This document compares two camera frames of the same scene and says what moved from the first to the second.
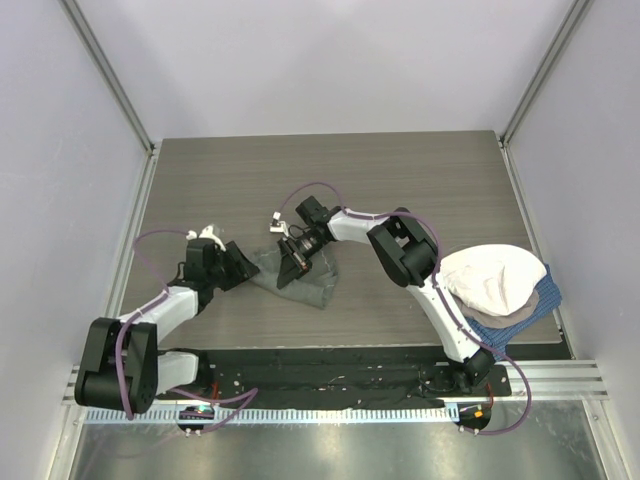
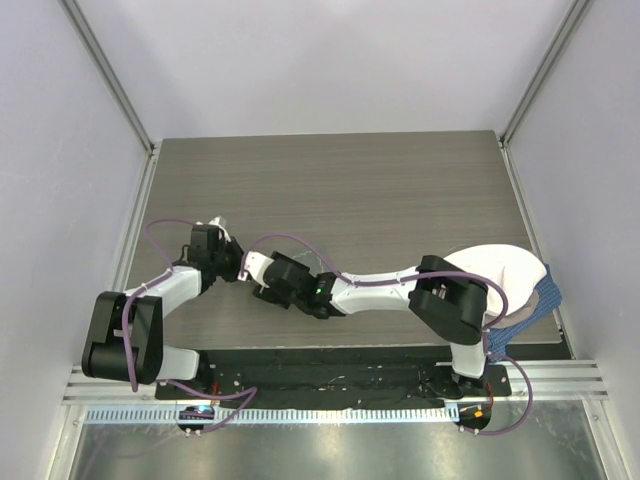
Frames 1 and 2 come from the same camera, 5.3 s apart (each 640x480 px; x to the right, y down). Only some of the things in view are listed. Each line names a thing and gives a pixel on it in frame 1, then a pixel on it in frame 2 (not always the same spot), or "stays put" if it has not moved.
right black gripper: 294,264 to 272,296
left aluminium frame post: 107,71 stays put
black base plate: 295,376 stays put
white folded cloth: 492,279 stays put
